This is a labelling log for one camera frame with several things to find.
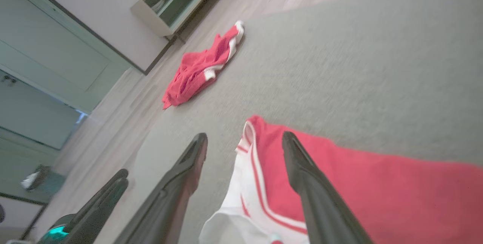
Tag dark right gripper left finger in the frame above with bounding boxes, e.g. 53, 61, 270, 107
113, 133, 208, 244

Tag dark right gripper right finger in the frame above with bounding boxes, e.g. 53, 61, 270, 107
282, 131, 372, 244

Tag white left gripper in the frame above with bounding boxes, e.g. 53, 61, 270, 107
36, 169, 129, 244

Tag red and white jersey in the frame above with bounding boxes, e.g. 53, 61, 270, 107
199, 115, 483, 244

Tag dark laundry basket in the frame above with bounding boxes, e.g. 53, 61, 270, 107
21, 165, 66, 204

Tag pale green door panel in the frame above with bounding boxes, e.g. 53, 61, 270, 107
0, 70, 84, 150

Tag red shorts with white trim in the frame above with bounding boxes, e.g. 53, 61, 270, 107
162, 20, 245, 109

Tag pale green closet door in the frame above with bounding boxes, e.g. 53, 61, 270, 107
0, 0, 131, 114

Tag white open shelf cabinet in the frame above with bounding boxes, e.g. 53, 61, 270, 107
131, 0, 227, 37

